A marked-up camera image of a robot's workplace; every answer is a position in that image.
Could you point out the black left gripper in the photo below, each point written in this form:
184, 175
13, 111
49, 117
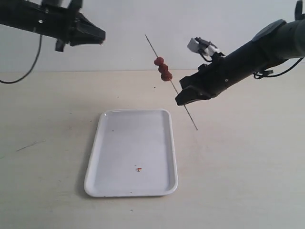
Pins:
53, 20

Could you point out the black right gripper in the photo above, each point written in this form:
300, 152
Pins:
210, 80

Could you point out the dark red date fruit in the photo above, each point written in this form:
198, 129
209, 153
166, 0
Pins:
163, 68
159, 61

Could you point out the thin metal skewer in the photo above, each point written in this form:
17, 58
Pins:
156, 54

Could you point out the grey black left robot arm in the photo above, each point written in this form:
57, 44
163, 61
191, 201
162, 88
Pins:
20, 14

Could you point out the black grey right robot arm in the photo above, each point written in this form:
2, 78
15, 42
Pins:
269, 48

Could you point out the white rectangular plastic tray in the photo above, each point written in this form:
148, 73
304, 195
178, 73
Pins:
123, 139

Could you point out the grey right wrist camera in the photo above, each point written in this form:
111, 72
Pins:
202, 46

